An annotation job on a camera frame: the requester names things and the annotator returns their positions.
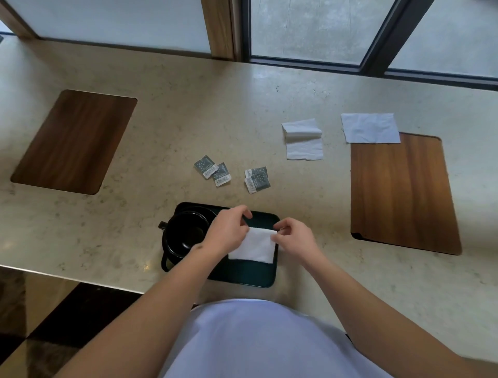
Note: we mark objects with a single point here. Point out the dark green rectangular tray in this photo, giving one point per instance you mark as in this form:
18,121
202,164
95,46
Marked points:
249,272

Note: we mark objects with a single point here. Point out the person's left forearm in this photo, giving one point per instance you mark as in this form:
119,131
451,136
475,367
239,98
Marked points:
151,311

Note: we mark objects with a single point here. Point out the person's right hand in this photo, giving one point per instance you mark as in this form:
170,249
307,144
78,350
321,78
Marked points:
297,237

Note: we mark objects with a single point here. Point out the grey green tea packet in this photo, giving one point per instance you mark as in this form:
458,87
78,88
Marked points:
260,177
249,184
204,165
222,176

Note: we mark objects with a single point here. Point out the person's right thumb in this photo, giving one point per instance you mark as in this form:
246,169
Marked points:
282,236

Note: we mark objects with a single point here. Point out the flat white napkin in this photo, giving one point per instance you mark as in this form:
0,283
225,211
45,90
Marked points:
369,127

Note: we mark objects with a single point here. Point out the small white napkin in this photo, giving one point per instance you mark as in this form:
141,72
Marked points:
255,245

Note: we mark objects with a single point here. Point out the person's left thumb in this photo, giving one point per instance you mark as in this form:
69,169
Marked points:
244,226

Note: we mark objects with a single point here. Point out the person's left hand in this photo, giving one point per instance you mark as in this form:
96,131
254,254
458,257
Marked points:
223,233

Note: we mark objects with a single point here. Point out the person's white shirt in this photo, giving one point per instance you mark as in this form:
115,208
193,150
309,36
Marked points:
253,342

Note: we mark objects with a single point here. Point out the white napkin with curled flap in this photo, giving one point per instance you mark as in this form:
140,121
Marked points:
303,144

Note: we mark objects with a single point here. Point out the brown wooden placemat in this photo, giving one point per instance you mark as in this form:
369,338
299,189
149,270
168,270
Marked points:
402,192
76,142

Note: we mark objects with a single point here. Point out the black teapot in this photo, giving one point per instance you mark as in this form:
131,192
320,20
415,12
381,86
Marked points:
185,233

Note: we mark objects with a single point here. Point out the dark metal window frame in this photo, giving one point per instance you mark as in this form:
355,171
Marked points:
373,64

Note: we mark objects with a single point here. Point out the person's right forearm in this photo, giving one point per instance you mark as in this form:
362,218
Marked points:
373,319

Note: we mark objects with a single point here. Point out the brown wooden window post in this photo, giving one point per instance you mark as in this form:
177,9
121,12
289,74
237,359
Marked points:
221,27

